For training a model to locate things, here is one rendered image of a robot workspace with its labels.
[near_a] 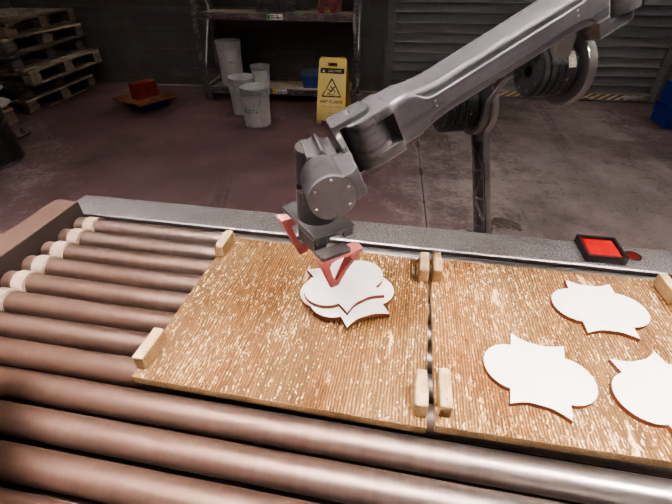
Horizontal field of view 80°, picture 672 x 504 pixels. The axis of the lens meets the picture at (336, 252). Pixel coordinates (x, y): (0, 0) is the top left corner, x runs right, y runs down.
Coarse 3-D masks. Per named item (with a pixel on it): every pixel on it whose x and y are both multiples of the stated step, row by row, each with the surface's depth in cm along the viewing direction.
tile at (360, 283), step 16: (320, 272) 70; (336, 272) 70; (352, 272) 70; (368, 272) 70; (304, 288) 67; (320, 288) 67; (336, 288) 67; (352, 288) 67; (368, 288) 67; (320, 304) 64; (336, 304) 64; (352, 304) 64
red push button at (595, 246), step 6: (588, 240) 84; (594, 240) 84; (600, 240) 84; (606, 240) 84; (588, 246) 82; (594, 246) 82; (600, 246) 82; (606, 246) 82; (612, 246) 82; (594, 252) 80; (600, 252) 80; (606, 252) 80; (612, 252) 80; (618, 252) 80
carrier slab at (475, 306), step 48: (432, 288) 71; (480, 288) 71; (528, 288) 71; (624, 288) 71; (432, 336) 62; (480, 336) 62; (528, 336) 62; (576, 336) 62; (480, 384) 55; (480, 432) 50; (528, 432) 50; (576, 432) 50; (624, 432) 50
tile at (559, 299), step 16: (576, 288) 70; (592, 288) 70; (608, 288) 70; (560, 304) 66; (576, 304) 66; (592, 304) 66; (608, 304) 66; (624, 304) 66; (640, 304) 66; (576, 320) 64; (592, 320) 63; (608, 320) 63; (624, 320) 63; (640, 320) 63; (624, 336) 62
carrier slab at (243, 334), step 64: (256, 256) 78; (384, 256) 78; (192, 320) 65; (256, 320) 65; (320, 320) 65; (384, 320) 65; (192, 384) 55; (256, 384) 55; (320, 384) 55; (384, 384) 55
